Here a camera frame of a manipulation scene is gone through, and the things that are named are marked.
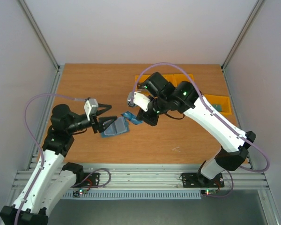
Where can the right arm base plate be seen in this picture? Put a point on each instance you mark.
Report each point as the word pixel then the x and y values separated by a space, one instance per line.
pixel 190 180

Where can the left small circuit board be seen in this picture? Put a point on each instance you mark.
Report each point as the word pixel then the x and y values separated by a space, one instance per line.
pixel 80 192

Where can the teal card holder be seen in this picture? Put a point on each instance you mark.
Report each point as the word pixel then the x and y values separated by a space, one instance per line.
pixel 118 127

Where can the right yellow bin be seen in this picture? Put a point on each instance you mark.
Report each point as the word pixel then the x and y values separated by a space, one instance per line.
pixel 224 101

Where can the left frame post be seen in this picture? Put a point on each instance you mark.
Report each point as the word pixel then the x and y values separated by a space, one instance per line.
pixel 38 32

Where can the small circuit board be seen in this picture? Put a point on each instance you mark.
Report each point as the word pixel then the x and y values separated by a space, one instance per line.
pixel 80 192
pixel 207 192

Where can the right small circuit board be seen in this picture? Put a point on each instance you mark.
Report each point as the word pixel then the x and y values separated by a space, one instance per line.
pixel 207 192

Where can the blue VIP card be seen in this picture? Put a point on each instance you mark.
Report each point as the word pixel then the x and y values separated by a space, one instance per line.
pixel 131 117

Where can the frame post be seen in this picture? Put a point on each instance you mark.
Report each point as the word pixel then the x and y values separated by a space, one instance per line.
pixel 38 32
pixel 244 30

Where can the card in right bin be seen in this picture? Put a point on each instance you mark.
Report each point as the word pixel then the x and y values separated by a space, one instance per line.
pixel 217 107

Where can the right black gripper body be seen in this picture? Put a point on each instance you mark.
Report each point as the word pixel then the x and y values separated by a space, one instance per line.
pixel 149 116

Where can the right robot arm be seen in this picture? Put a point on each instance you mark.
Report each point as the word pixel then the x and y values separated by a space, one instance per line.
pixel 185 99

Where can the grey slotted cable duct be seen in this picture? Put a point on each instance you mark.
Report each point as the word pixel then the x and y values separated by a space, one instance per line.
pixel 134 195

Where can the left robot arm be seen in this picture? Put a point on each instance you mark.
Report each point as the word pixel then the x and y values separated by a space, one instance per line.
pixel 40 195

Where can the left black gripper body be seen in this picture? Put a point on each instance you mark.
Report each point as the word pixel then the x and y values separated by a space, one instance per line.
pixel 96 124

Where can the right frame post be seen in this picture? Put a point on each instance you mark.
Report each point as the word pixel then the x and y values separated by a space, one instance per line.
pixel 244 30

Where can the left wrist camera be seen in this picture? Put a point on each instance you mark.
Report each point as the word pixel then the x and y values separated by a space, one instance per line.
pixel 90 107

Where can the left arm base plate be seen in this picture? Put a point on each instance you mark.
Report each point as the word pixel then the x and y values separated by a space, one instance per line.
pixel 92 180

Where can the middle yellow bin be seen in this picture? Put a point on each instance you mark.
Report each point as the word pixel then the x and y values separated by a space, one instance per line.
pixel 178 78

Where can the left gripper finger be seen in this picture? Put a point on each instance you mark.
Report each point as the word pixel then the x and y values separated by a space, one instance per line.
pixel 105 122
pixel 102 108

